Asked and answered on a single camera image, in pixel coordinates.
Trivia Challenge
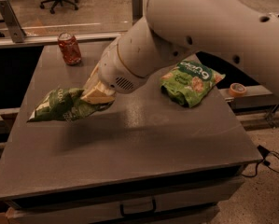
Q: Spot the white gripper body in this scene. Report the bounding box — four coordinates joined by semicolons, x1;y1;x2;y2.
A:
98;38;146;94

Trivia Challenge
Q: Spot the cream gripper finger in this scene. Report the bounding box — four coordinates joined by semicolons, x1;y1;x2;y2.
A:
83;65;100;91
81;81;116;105

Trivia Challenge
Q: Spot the green jalapeno kettle chip bag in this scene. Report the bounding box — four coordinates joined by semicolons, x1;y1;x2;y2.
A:
28;88;112;122

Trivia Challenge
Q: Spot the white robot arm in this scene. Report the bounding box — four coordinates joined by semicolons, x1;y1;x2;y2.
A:
82;0;279;104

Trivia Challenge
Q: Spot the red coke can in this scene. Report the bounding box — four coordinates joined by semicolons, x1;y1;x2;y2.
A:
58;33;81;65

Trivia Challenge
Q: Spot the green snack crisps bag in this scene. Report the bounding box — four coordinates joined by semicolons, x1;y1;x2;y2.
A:
160;60;225;108

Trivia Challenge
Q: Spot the orange tape roll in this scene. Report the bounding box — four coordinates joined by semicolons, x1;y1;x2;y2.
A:
229;83;246;97

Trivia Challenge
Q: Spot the grey table drawer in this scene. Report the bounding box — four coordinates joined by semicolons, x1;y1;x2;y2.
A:
7;175;244;224

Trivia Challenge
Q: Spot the middle metal railing bracket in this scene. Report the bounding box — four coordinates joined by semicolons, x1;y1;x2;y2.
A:
132;0;143;24

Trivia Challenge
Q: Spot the metal railing bracket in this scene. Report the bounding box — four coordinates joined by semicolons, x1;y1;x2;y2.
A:
132;0;143;24
0;0;26;43

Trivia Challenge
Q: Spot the left metal railing bracket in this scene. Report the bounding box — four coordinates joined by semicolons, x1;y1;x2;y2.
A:
0;0;26;43

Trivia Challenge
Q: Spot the black drawer handle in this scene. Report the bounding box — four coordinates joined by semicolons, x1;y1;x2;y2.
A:
119;199;157;218

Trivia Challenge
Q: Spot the black floor cable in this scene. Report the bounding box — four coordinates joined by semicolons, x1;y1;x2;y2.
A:
241;145;279;178

